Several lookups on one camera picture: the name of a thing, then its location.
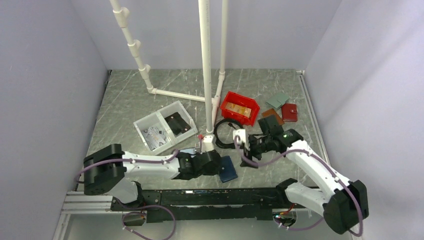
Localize red plastic bin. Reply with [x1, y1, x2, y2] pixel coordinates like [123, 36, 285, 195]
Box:
[219, 91, 260, 127]

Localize clear plastic two-compartment bin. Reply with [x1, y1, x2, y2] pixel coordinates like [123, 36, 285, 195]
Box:
[133, 100, 198, 155]

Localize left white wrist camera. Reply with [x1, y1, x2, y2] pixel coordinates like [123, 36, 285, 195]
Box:
[197, 134, 216, 153]

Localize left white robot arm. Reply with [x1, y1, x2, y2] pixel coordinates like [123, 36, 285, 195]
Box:
[74, 143, 222, 210]

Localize red leather card holder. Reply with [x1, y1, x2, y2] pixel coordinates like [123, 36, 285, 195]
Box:
[281, 103, 298, 122]

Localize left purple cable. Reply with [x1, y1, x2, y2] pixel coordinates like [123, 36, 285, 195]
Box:
[73, 149, 181, 185]

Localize grey-green card holder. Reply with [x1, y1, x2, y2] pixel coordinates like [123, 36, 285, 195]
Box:
[266, 92, 290, 110]

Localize black wallet in bin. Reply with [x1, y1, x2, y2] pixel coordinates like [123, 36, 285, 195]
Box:
[164, 112, 191, 136]

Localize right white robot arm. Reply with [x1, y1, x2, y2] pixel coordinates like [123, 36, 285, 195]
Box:
[232, 115, 369, 237]

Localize brown leather card holder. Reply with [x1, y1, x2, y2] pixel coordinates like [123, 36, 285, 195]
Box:
[261, 108, 286, 127]

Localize open black card holder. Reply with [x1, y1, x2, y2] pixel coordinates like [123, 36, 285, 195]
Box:
[179, 147, 198, 155]

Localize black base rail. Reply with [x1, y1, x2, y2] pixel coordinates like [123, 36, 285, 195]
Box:
[110, 187, 301, 223]

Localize blue card holder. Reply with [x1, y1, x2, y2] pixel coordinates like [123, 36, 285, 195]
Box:
[219, 155, 238, 183]

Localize coiled black cable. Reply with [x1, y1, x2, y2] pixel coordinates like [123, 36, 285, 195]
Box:
[212, 118, 246, 149]

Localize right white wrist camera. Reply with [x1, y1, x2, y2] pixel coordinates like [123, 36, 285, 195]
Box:
[232, 128, 250, 150]

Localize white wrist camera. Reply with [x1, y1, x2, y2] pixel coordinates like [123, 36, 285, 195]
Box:
[197, 134, 216, 153]
[232, 128, 250, 150]

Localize silver cards in bin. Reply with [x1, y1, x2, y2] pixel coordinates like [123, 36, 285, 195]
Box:
[141, 126, 167, 151]

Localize white PVC pipe frame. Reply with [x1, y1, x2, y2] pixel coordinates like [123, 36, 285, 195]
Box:
[109, 0, 229, 135]

